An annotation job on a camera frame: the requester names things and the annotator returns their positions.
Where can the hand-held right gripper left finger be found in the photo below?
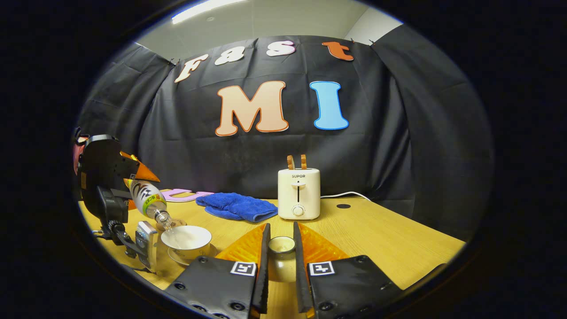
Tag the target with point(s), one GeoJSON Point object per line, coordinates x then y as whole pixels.
{"type": "Point", "coordinates": [265, 266]}

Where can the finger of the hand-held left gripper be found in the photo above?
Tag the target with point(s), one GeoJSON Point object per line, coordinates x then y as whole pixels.
{"type": "Point", "coordinates": [130, 204]}
{"type": "Point", "coordinates": [146, 173]}

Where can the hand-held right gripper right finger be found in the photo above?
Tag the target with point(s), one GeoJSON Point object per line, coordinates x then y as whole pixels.
{"type": "Point", "coordinates": [299, 274]}

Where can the white label water bottle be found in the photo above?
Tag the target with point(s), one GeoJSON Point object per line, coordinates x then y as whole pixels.
{"type": "Point", "coordinates": [146, 197]}

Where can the cream teacup lid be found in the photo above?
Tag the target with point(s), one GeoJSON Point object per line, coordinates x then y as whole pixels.
{"type": "Point", "coordinates": [282, 261]}

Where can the cream teacup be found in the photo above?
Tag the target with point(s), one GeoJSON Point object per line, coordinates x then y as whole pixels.
{"type": "Point", "coordinates": [188, 248]}

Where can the pink paper cutout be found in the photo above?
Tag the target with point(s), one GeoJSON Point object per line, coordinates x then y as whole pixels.
{"type": "Point", "coordinates": [177, 197]}

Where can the blue towel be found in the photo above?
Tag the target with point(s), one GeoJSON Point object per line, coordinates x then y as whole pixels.
{"type": "Point", "coordinates": [239, 206]}

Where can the cream saucer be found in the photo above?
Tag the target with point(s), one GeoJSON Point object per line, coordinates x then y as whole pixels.
{"type": "Point", "coordinates": [177, 260]}

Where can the black table grommet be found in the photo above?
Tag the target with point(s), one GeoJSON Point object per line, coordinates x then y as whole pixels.
{"type": "Point", "coordinates": [343, 206]}

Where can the cream toaster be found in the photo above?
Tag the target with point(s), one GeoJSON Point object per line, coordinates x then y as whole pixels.
{"type": "Point", "coordinates": [299, 190]}

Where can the bread slice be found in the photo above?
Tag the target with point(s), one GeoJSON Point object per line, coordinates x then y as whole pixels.
{"type": "Point", "coordinates": [304, 161]}
{"type": "Point", "coordinates": [291, 162]}

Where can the black backdrop cloth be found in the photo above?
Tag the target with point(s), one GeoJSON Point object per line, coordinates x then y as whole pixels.
{"type": "Point", "coordinates": [398, 133]}

